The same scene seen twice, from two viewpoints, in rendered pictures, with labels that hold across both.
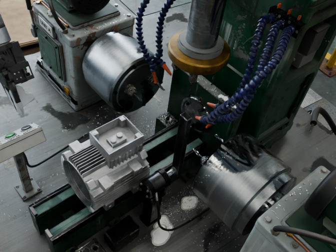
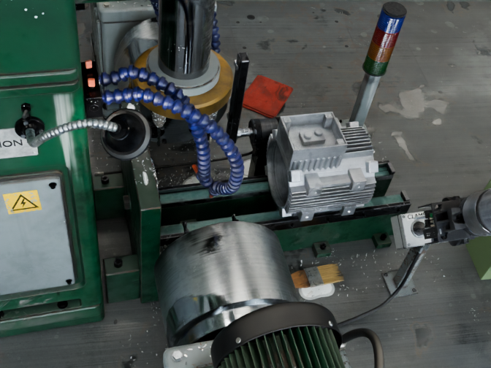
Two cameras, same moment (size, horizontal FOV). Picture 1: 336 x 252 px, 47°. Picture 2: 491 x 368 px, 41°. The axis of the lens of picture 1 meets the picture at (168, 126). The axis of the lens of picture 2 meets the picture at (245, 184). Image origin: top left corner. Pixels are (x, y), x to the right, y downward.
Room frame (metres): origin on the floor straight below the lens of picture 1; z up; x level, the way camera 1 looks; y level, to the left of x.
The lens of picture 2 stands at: (1.67, 0.45, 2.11)
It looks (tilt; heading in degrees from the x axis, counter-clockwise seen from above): 50 degrees down; 205
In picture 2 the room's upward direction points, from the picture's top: 10 degrees clockwise
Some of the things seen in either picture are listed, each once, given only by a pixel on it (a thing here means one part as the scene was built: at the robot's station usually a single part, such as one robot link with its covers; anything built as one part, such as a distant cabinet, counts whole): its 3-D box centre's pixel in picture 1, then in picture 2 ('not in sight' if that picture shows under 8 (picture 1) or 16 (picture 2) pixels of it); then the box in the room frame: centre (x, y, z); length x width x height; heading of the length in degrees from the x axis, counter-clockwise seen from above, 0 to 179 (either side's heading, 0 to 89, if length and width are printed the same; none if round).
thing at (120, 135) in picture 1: (116, 141); (310, 142); (0.71, 0.14, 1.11); 0.12 x 0.11 x 0.07; 137
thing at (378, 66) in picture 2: not in sight; (376, 61); (0.29, 0.12, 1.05); 0.06 x 0.06 x 0.04
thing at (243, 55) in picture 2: (180, 147); (237, 100); (0.72, -0.04, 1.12); 0.04 x 0.03 x 0.26; 137
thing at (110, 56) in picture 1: (115, 65); (234, 323); (1.13, 0.23, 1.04); 0.37 x 0.25 x 0.25; 47
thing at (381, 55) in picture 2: not in sight; (381, 47); (0.29, 0.12, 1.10); 0.06 x 0.06 x 0.04
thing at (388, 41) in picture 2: not in sight; (386, 33); (0.29, 0.12, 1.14); 0.06 x 0.06 x 0.04
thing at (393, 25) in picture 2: not in sight; (391, 18); (0.29, 0.12, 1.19); 0.06 x 0.06 x 0.04
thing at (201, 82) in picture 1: (206, 116); (123, 204); (1.01, -0.13, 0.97); 0.30 x 0.11 x 0.34; 47
